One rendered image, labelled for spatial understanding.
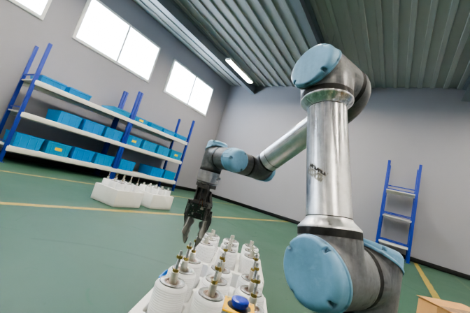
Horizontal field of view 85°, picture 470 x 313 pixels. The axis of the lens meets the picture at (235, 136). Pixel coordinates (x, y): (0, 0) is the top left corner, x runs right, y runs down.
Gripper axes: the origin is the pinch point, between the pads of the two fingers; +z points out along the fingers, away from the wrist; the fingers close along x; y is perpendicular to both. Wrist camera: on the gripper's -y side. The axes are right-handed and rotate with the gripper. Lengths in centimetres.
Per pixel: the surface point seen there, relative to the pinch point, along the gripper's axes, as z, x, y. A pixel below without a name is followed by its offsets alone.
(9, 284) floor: 35, -62, -4
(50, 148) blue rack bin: 0, -331, -296
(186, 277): 10.1, 2.6, 4.5
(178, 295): 11.0, 3.9, 15.7
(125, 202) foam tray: 30, -124, -193
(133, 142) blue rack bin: -52, -269, -429
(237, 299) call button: 1.6, 19.5, 29.9
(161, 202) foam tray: 25, -103, -248
